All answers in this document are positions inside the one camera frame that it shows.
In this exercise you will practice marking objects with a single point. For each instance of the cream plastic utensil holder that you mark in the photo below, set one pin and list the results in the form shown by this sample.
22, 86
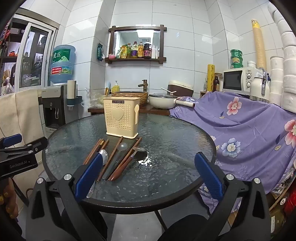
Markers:
120, 115

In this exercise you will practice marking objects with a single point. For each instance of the bronze faucet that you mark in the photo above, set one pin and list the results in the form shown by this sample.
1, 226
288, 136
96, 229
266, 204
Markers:
144, 84

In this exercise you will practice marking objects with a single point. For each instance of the teal cup holder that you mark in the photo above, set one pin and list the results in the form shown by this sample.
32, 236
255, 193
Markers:
77, 99

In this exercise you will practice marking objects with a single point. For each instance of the purple floral cloth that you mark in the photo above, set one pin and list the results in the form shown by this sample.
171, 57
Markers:
242, 129

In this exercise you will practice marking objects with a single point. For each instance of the clear plastic bag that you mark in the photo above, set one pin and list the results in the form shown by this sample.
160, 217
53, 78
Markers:
96, 99

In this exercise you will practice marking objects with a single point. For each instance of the wooden side table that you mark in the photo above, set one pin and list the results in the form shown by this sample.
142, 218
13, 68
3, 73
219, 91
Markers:
161, 111

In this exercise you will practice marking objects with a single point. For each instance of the wooden crate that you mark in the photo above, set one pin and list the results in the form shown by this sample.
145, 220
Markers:
203, 93

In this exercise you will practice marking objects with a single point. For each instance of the blue water jug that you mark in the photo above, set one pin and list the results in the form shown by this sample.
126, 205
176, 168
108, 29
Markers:
62, 58

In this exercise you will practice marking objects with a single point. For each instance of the small clear bottle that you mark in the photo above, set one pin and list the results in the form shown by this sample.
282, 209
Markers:
205, 85

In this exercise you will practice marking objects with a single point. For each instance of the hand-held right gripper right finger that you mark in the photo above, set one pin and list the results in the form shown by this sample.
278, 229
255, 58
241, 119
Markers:
208, 176

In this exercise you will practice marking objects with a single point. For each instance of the yellow wrap roll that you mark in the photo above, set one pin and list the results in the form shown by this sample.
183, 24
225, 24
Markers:
211, 77

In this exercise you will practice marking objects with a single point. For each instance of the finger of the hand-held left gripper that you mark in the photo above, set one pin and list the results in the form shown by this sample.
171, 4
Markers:
32, 147
12, 140

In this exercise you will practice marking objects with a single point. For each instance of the dark display shelf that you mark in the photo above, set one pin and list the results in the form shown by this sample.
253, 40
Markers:
9, 58

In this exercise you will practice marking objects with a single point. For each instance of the white thermos jug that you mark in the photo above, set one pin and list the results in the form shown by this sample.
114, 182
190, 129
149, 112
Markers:
255, 89

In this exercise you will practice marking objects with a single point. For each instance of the white jar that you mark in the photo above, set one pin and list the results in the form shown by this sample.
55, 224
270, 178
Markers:
251, 64

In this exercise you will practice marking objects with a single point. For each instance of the tall beige roll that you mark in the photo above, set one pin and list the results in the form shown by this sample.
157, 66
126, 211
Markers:
258, 44

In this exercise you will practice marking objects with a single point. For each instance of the water dispenser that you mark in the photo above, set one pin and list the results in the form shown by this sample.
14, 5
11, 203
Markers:
54, 97

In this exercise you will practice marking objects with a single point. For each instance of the brown and white rice cooker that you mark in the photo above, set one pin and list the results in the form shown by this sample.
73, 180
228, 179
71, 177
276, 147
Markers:
182, 89

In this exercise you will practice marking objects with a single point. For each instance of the row of condiment bottles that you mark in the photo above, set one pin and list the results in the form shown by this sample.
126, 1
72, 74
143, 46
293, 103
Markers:
138, 52

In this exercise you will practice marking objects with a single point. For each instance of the white pot with glass lid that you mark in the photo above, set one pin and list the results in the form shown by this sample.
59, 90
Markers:
159, 104

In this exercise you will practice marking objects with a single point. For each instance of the white framed window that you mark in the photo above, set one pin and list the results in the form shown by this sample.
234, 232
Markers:
24, 58

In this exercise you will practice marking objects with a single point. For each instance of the stacks of white paper bowls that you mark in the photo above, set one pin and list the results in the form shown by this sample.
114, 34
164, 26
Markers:
286, 69

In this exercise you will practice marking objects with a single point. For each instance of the woven wash basin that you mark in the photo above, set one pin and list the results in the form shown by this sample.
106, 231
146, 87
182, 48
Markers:
143, 97

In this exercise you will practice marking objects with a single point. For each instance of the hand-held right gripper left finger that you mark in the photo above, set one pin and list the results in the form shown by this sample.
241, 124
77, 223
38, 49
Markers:
89, 178

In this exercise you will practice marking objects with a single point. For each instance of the white paper cup sleeve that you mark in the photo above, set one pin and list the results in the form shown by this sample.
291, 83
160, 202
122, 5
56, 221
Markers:
71, 88

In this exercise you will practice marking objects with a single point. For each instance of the wooden framed mirror shelf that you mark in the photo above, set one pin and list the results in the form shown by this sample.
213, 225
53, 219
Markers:
111, 44

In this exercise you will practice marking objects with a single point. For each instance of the beige cloth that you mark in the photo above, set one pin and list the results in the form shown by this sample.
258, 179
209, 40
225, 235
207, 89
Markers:
20, 115

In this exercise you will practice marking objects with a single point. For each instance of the yellow soap dispenser bottle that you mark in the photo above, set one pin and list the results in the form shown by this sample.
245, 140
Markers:
116, 87

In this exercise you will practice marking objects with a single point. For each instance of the brown glass bottle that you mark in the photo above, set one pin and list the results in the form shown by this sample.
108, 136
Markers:
217, 84

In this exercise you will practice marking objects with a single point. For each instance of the green hanging packet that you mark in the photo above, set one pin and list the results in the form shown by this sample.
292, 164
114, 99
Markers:
100, 52

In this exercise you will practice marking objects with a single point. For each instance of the steel spoon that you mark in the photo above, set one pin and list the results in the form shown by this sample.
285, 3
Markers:
104, 155

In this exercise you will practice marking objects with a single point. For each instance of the person's left hand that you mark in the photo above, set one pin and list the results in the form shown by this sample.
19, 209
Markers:
8, 201

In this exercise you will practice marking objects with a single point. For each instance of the white microwave oven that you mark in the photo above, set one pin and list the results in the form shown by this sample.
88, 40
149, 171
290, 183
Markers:
233, 80

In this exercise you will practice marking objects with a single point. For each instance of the white rice paddle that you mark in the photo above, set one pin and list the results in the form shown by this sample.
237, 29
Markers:
168, 90

